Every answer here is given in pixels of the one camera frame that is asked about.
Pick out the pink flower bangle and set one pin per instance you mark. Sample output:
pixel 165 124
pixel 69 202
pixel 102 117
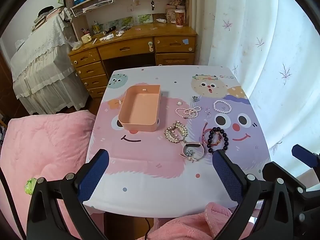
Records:
pixel 186 153

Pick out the stack of books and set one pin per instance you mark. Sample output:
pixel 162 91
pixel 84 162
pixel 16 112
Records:
pixel 43 16

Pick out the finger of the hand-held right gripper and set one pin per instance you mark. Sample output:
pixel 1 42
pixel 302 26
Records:
pixel 306 155

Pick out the white flower curtain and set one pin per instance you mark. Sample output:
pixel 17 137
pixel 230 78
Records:
pixel 262 42

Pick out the clear plastic bag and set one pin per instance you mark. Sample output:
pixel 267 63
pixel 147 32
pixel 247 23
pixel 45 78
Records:
pixel 75 45

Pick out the gold leaf hair ornament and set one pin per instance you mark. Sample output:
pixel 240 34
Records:
pixel 172 133

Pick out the small silver hair clip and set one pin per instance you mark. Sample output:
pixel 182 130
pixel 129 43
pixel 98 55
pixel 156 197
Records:
pixel 195 98

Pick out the green white drawer hook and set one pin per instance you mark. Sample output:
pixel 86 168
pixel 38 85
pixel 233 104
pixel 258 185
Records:
pixel 150 46

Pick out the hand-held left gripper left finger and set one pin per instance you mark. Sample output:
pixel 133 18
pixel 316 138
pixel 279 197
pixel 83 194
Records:
pixel 93 175

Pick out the pink fluffy blanket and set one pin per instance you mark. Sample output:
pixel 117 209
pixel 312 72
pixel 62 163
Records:
pixel 42 145

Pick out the wooden bookshelf hutch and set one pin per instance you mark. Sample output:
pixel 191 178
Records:
pixel 122 7

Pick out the hanging keys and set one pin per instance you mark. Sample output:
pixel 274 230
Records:
pixel 152 4

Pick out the red patterned cup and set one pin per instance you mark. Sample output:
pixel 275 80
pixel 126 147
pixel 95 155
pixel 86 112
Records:
pixel 179 18

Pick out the wooden desk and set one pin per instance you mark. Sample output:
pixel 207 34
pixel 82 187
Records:
pixel 125 47

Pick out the pink plastic box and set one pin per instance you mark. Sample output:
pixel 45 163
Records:
pixel 140 110

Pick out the green crumpled object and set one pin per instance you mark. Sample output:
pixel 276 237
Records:
pixel 30 186

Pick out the yellow mug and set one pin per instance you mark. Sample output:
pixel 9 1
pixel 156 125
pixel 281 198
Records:
pixel 85 38

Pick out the pen holder jar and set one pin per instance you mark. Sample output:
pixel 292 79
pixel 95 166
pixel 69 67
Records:
pixel 96 28

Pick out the cartoon printed tablecloth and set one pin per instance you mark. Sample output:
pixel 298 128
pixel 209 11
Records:
pixel 150 175

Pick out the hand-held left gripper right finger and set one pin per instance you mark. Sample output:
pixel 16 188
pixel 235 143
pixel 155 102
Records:
pixel 227 175

